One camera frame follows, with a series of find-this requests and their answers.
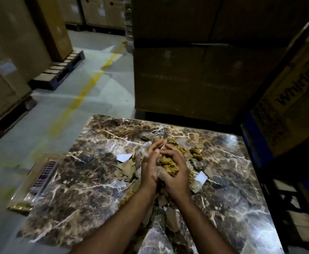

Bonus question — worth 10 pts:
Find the person's left hand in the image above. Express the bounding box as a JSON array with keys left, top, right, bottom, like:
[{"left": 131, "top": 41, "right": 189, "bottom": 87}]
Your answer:
[{"left": 140, "top": 139, "right": 168, "bottom": 191}]

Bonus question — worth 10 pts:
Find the yellow blue printed cardboard box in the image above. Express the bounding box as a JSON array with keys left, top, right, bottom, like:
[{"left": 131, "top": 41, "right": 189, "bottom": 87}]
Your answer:
[{"left": 242, "top": 26, "right": 309, "bottom": 167}]

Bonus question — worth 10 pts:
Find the pile of cardboard and paper scraps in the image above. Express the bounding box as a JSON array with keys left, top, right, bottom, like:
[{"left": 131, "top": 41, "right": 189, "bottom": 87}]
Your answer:
[{"left": 113, "top": 131, "right": 214, "bottom": 236}]

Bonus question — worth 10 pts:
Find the large beige cardboard box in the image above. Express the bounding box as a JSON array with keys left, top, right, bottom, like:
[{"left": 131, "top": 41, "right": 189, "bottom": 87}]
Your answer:
[
  {"left": 0, "top": 29, "right": 32, "bottom": 130},
  {"left": 0, "top": 0, "right": 52, "bottom": 82}
]

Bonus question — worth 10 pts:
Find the grey wrapped pallet load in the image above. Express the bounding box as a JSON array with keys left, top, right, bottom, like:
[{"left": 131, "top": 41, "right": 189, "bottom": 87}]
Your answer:
[{"left": 123, "top": 0, "right": 134, "bottom": 53}]

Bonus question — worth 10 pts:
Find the beige background cardboard box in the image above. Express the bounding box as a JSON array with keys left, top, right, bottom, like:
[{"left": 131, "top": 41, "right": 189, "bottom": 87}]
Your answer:
[
  {"left": 80, "top": 0, "right": 107, "bottom": 27},
  {"left": 103, "top": 0, "right": 126, "bottom": 29},
  {"left": 57, "top": 0, "right": 84, "bottom": 25}
]

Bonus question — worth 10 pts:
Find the person's right hand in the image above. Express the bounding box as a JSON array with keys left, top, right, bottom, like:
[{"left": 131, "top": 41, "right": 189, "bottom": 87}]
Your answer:
[{"left": 156, "top": 144, "right": 192, "bottom": 199}]

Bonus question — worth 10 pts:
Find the marble pattern table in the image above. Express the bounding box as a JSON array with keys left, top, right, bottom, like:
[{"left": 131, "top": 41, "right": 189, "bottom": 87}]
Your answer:
[{"left": 16, "top": 114, "right": 286, "bottom": 254}]

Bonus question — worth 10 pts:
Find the white paper piece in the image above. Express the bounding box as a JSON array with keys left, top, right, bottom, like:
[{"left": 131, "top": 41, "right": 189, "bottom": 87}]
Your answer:
[
  {"left": 116, "top": 153, "right": 133, "bottom": 163},
  {"left": 194, "top": 171, "right": 208, "bottom": 185}
]

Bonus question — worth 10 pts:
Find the large dark cardboard box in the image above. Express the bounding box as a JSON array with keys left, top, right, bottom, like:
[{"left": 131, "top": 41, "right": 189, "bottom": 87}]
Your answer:
[
  {"left": 133, "top": 44, "right": 287, "bottom": 125},
  {"left": 131, "top": 0, "right": 309, "bottom": 48}
]

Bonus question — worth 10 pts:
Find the checked cloth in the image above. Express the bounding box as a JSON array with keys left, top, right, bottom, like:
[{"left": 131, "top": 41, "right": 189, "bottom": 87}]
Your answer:
[{"left": 30, "top": 161, "right": 58, "bottom": 195}]

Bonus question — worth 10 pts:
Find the dark floor pallet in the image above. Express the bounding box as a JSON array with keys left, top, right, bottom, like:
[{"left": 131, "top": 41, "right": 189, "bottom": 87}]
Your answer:
[{"left": 0, "top": 96, "right": 38, "bottom": 151}]

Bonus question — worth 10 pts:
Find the wooden pallet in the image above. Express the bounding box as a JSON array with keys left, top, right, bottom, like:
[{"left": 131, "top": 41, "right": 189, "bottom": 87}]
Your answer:
[{"left": 272, "top": 178, "right": 309, "bottom": 245}]

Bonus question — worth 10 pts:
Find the blue pallet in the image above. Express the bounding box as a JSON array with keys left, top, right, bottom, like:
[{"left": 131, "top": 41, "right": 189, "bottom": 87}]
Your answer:
[{"left": 28, "top": 51, "right": 85, "bottom": 91}]

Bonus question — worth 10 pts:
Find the person's right forearm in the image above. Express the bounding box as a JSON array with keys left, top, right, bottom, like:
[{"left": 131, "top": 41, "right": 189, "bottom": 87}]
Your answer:
[{"left": 170, "top": 193, "right": 237, "bottom": 254}]

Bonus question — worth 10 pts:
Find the person's left forearm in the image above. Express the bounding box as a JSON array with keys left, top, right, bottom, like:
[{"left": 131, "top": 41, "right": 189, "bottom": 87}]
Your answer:
[{"left": 70, "top": 186, "right": 158, "bottom": 254}]

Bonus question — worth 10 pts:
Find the brown cardboard box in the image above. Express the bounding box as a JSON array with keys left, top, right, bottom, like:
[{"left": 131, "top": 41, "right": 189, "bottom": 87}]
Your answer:
[{"left": 25, "top": 0, "right": 73, "bottom": 61}]

